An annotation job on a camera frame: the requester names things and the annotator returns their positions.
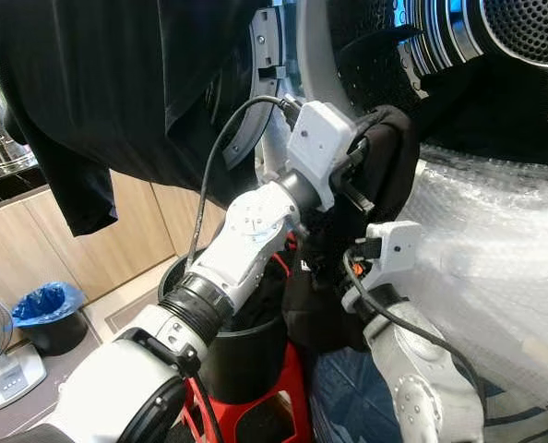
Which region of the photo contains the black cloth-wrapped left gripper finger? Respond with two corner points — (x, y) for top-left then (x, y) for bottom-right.
(365, 104), (422, 219)

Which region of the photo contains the black garment with white print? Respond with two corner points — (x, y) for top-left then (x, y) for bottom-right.
(279, 185), (372, 356)

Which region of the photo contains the large black t-shirt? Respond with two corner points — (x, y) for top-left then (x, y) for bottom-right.
(0, 0), (298, 237)

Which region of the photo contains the clear bubble wrap sheet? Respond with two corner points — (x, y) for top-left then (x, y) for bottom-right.
(389, 138), (548, 418)

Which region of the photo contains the grey round washer door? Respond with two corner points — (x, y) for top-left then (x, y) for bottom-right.
(221, 14), (300, 173)

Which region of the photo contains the black countertop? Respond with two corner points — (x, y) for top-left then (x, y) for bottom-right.
(0, 150), (55, 213)

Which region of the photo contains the dark blue floor mat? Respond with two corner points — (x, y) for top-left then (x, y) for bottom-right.
(309, 343), (548, 443)

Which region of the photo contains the black plastic bucket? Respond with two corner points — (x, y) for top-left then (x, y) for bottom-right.
(157, 251), (292, 407)

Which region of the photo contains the red plastic stool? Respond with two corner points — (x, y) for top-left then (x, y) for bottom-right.
(180, 340), (314, 443)

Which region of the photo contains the light wooden cabinet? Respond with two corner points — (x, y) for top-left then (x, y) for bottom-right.
(0, 175), (231, 307)

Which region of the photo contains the black bin with blue bag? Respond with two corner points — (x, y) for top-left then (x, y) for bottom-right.
(12, 281), (91, 358)

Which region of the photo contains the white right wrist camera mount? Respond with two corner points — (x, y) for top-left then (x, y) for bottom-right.
(352, 220), (425, 289)

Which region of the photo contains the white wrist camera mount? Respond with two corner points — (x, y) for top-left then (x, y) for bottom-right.
(286, 100), (358, 213)
(352, 220), (425, 289)

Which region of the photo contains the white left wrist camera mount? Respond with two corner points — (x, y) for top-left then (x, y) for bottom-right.
(286, 100), (358, 213)

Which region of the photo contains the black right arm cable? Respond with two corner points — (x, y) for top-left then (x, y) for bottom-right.
(342, 247), (489, 409)

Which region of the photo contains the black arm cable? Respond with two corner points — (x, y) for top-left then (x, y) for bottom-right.
(342, 247), (489, 409)
(185, 94), (301, 270)

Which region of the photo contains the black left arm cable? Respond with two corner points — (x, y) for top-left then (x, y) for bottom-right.
(185, 94), (301, 270)

